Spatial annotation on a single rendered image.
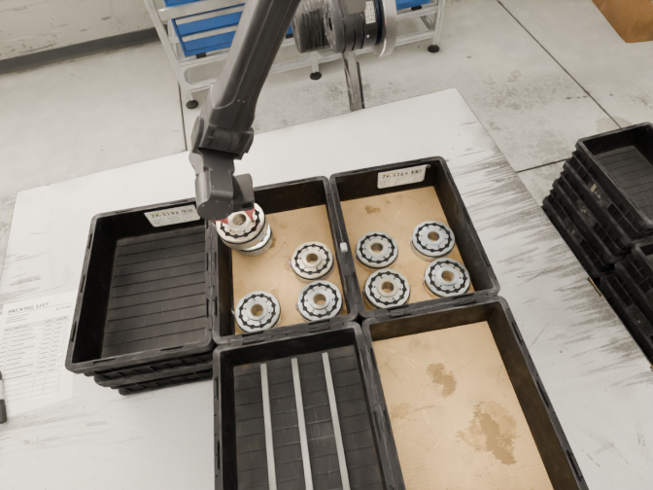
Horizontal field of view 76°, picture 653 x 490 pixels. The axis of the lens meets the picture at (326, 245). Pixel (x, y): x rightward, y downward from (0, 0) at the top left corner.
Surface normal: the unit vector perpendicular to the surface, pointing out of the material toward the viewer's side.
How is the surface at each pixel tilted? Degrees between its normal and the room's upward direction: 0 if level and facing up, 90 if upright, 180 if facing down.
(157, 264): 0
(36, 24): 90
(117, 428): 0
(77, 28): 90
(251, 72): 95
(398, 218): 0
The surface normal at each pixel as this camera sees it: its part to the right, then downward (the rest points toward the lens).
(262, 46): 0.21, 0.86
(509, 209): -0.07, -0.54
